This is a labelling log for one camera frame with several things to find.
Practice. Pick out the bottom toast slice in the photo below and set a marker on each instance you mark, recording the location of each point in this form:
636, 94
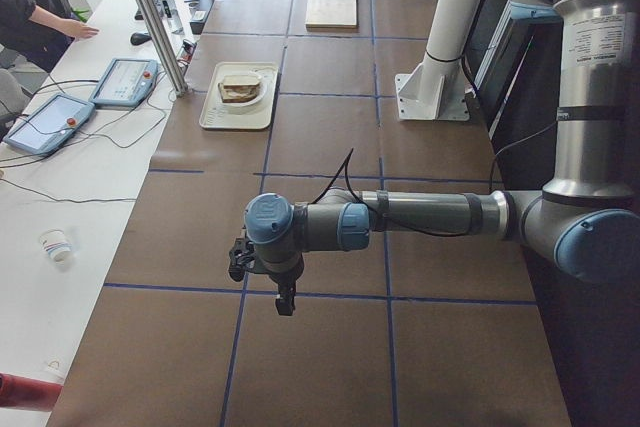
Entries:
238, 93

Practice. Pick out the black computer mouse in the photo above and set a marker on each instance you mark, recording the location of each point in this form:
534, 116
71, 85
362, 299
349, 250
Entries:
139, 38

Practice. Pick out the person in dark clothes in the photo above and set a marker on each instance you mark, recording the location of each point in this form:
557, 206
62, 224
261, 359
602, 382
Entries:
41, 30

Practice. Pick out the red object at edge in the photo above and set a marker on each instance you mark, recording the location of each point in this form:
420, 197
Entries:
28, 394

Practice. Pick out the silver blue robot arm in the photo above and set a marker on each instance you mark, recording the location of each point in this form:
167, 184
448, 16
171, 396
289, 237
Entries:
580, 220

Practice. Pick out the teach pendant tablet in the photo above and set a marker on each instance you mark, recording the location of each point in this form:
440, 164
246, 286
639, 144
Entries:
51, 125
125, 84

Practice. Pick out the bamboo cutting board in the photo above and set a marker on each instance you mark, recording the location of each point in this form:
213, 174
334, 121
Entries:
331, 14

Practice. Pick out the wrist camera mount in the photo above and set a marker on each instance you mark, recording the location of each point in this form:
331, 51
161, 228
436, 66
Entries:
241, 259

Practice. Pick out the paper cup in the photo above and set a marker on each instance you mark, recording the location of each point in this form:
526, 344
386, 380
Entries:
55, 244

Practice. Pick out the white round plate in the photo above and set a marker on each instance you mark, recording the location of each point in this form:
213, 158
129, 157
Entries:
247, 103

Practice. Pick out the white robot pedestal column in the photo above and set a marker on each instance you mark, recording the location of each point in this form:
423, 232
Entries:
435, 90

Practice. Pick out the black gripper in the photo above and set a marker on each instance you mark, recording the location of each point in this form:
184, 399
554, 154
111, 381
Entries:
283, 281

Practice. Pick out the aluminium frame post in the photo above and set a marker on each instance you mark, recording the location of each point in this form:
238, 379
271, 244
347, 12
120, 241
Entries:
163, 46

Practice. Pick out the bread slice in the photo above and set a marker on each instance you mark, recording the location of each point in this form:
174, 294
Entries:
241, 80

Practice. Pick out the near teach pendant tablet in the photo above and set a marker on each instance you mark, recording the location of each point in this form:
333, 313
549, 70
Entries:
51, 125

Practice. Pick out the far teach pendant tablet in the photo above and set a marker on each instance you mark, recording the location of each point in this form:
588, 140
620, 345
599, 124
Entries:
125, 84

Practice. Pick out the cream bear tray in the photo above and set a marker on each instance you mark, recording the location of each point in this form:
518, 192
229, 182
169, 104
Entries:
216, 115

